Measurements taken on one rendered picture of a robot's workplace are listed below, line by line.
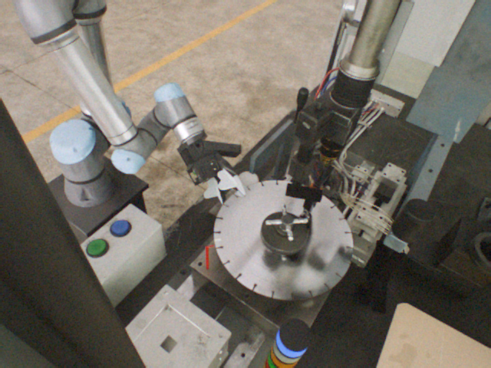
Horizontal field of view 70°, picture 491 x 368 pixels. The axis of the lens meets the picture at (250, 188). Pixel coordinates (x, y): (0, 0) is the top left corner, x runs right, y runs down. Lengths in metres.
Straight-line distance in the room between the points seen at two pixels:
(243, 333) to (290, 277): 0.22
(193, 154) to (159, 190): 1.24
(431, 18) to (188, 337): 0.73
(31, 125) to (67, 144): 1.75
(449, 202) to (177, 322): 1.00
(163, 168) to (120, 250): 1.43
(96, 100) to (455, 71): 0.72
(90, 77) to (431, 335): 1.03
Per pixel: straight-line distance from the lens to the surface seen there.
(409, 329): 1.07
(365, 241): 1.02
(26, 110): 2.94
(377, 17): 0.66
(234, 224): 0.84
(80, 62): 0.86
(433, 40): 0.70
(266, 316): 0.86
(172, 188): 2.16
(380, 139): 1.51
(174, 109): 0.95
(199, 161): 0.91
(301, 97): 0.68
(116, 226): 0.92
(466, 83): 0.74
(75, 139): 1.06
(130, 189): 1.20
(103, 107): 0.89
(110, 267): 0.88
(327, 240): 0.86
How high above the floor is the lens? 1.65
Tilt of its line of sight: 50 degrees down
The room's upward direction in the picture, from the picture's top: 8 degrees clockwise
